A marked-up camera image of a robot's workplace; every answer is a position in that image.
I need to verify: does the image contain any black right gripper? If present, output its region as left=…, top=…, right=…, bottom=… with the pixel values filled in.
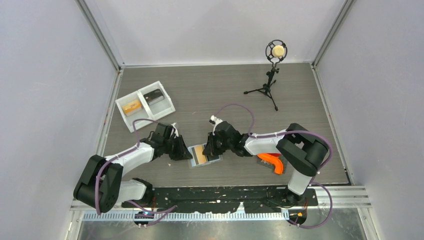
left=203, top=132, right=233, bottom=156

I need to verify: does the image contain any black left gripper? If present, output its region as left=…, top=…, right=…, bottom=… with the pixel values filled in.
left=163, top=134, right=192, bottom=161

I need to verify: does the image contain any gold credit card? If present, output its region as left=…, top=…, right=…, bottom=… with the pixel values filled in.
left=192, top=144, right=204, bottom=166

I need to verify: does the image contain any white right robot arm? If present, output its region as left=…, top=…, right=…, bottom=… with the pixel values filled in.
left=203, top=120, right=333, bottom=205

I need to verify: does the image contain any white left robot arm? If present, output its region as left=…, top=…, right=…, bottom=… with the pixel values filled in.
left=73, top=122, right=192, bottom=214

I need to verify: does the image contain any black card stack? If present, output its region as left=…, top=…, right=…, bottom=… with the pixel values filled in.
left=143, top=88, right=165, bottom=106

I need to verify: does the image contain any gold card stack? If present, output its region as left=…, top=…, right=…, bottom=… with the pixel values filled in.
left=121, top=99, right=143, bottom=117

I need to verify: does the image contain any white two-compartment tray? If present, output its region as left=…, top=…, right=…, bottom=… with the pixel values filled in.
left=115, top=81, right=176, bottom=133

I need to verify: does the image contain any red toy block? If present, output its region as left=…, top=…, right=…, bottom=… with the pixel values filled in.
left=268, top=153, right=281, bottom=157

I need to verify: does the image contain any orange curved toy slide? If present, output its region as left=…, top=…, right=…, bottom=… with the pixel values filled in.
left=257, top=153, right=282, bottom=171

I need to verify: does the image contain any grey toy baseplate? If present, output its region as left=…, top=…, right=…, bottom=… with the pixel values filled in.
left=256, top=157, right=287, bottom=175

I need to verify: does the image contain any black microphone tripod stand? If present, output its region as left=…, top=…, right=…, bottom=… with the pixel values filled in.
left=243, top=39, right=288, bottom=111

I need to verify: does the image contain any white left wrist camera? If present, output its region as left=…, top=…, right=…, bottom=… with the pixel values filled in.
left=171, top=122, right=179, bottom=138

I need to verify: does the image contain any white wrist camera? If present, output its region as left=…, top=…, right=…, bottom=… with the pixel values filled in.
left=209, top=115, right=223, bottom=134
left=171, top=122, right=179, bottom=138

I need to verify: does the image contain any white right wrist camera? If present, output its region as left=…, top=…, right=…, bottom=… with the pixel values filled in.
left=209, top=115, right=223, bottom=134

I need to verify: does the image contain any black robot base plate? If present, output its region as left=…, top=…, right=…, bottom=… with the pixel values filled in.
left=135, top=185, right=318, bottom=214

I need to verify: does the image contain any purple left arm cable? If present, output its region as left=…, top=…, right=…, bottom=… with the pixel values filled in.
left=94, top=118, right=179, bottom=228

